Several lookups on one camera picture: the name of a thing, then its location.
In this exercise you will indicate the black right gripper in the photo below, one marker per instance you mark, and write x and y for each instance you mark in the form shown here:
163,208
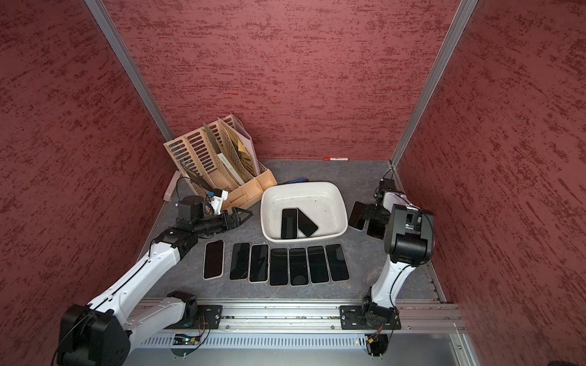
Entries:
369,213

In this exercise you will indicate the blue pen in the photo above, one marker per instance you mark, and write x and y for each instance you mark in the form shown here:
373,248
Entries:
295,181

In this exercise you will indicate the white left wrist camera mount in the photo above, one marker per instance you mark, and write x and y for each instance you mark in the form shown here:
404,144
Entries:
217,199

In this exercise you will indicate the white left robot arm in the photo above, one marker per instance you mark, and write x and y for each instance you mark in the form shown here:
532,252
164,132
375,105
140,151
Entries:
103,331

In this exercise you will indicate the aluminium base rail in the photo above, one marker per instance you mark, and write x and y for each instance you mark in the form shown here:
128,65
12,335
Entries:
322,325

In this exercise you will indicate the black phone without case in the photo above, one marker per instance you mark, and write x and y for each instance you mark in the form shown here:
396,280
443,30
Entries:
306,225

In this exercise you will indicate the beige desk file organizer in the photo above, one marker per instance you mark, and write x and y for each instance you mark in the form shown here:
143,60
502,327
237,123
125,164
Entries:
209,152

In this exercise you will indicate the black notebook in organizer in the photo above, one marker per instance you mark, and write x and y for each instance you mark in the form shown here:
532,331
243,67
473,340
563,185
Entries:
197,179

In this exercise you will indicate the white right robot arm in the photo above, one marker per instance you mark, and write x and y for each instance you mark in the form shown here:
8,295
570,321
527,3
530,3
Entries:
408,236

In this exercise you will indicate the white plastic storage tub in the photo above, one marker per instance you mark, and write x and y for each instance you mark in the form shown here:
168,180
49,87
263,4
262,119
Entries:
320,201

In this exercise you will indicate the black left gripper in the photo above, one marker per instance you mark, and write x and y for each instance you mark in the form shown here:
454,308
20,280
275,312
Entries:
235,219

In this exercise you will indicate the gold patterned folder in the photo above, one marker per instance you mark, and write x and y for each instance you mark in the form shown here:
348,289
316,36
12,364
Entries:
242,152

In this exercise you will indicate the small phone pink case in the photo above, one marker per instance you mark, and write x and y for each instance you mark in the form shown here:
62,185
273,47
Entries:
337,263

